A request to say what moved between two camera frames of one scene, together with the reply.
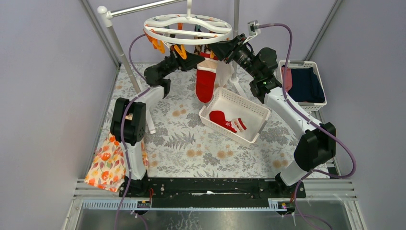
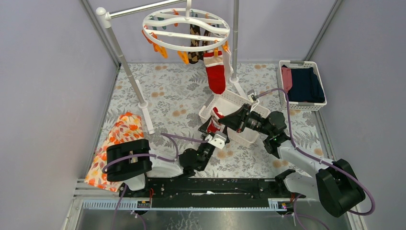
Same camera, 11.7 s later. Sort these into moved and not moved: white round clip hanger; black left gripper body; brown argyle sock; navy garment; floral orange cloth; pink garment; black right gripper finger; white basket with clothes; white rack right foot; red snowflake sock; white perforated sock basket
Moved: black left gripper body; red snowflake sock; white round clip hanger; brown argyle sock; black right gripper finger
Not moved: floral orange cloth; white perforated sock basket; navy garment; white rack right foot; pink garment; white basket with clothes
